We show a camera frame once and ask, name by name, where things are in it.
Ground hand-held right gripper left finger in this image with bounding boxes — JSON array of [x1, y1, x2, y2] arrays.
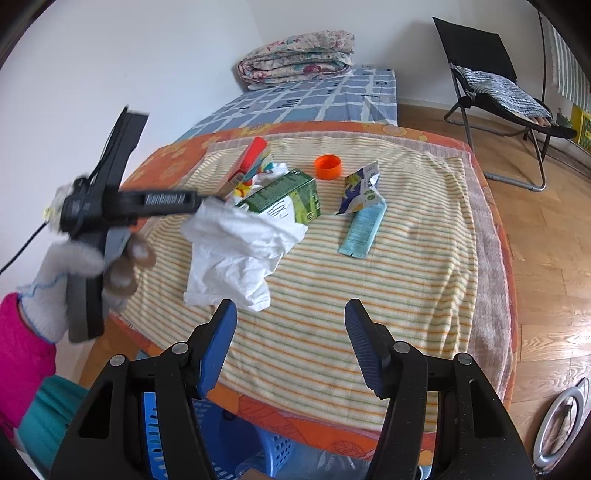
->
[[48, 299, 238, 480]]

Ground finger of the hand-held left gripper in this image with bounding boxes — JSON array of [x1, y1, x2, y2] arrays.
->
[[117, 188, 219, 217]]

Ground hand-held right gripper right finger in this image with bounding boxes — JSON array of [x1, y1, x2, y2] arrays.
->
[[344, 298, 539, 480]]

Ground white plastic bag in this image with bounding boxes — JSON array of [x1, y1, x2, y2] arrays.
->
[[181, 200, 306, 315]]

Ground orange plastic cup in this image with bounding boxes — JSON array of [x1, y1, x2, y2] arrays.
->
[[315, 155, 344, 181]]

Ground person's left forearm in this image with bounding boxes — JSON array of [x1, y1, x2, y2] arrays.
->
[[0, 293, 57, 432]]

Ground person's left hand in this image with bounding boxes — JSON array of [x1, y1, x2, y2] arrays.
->
[[16, 232, 156, 344]]

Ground orange floral sheet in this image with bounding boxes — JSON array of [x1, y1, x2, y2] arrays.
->
[[78, 121, 515, 462]]

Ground striped yellow towel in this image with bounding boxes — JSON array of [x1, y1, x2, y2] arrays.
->
[[122, 134, 478, 428]]

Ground blue plastic basket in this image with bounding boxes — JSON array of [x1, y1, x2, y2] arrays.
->
[[139, 392, 296, 480]]

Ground red carton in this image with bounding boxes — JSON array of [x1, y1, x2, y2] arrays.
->
[[221, 137, 271, 197]]

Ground colourful white wrapper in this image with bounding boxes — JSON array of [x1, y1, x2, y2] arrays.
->
[[233, 154, 289, 200]]

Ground light blue sachet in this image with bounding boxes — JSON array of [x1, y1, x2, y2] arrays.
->
[[337, 203, 387, 258]]

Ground green carton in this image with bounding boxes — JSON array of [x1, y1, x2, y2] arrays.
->
[[238, 168, 322, 225]]

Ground beige towel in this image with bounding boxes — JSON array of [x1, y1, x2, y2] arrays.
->
[[208, 130, 518, 412]]

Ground torn blue yellow wrapper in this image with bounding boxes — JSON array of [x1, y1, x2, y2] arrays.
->
[[336, 160, 386, 216]]

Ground person's teal trousers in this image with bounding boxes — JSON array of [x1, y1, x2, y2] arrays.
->
[[17, 375, 89, 468]]

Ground blue checked bed sheet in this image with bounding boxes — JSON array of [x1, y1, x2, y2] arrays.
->
[[178, 67, 399, 139]]

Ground folded floral quilt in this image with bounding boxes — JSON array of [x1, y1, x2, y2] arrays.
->
[[237, 30, 356, 90]]

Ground checked chair cushion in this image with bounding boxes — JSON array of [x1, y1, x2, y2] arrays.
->
[[451, 65, 552, 121]]

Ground yellow crate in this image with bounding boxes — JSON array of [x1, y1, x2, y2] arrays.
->
[[571, 104, 591, 151]]

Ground black folding chair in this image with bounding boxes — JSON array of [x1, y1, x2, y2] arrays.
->
[[433, 17, 579, 191]]

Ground black drying rack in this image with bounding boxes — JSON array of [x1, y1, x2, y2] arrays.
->
[[536, 7, 591, 121]]

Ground hanging green striped towel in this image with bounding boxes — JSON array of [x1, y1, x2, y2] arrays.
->
[[547, 21, 591, 114]]

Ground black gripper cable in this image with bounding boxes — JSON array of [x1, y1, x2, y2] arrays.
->
[[0, 222, 49, 273]]

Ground white ring light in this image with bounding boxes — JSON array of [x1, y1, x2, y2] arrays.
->
[[532, 377, 591, 472]]

